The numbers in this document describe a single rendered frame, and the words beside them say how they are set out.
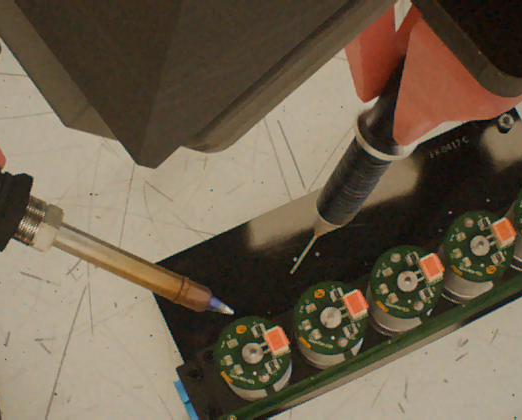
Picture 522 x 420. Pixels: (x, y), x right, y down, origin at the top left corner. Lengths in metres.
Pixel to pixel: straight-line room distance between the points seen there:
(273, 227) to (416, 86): 0.24
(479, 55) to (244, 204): 0.29
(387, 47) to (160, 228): 0.23
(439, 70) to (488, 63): 0.01
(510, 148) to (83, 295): 0.18
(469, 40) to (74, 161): 0.31
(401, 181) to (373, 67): 0.21
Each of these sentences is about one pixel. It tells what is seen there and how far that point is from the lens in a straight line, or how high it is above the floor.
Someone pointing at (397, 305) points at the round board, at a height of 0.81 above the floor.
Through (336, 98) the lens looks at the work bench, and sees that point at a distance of 0.48.
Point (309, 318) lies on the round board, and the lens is 0.39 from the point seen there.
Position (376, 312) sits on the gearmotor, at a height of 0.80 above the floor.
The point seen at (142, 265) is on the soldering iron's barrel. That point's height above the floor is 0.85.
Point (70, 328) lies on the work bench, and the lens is 0.46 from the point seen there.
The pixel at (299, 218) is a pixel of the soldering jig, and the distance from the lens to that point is 0.45.
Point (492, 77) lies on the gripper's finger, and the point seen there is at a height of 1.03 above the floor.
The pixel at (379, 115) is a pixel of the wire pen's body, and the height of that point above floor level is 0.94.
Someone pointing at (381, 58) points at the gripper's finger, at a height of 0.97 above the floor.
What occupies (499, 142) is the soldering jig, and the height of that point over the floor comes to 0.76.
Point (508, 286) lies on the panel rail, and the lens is 0.40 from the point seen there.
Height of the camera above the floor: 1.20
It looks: 75 degrees down
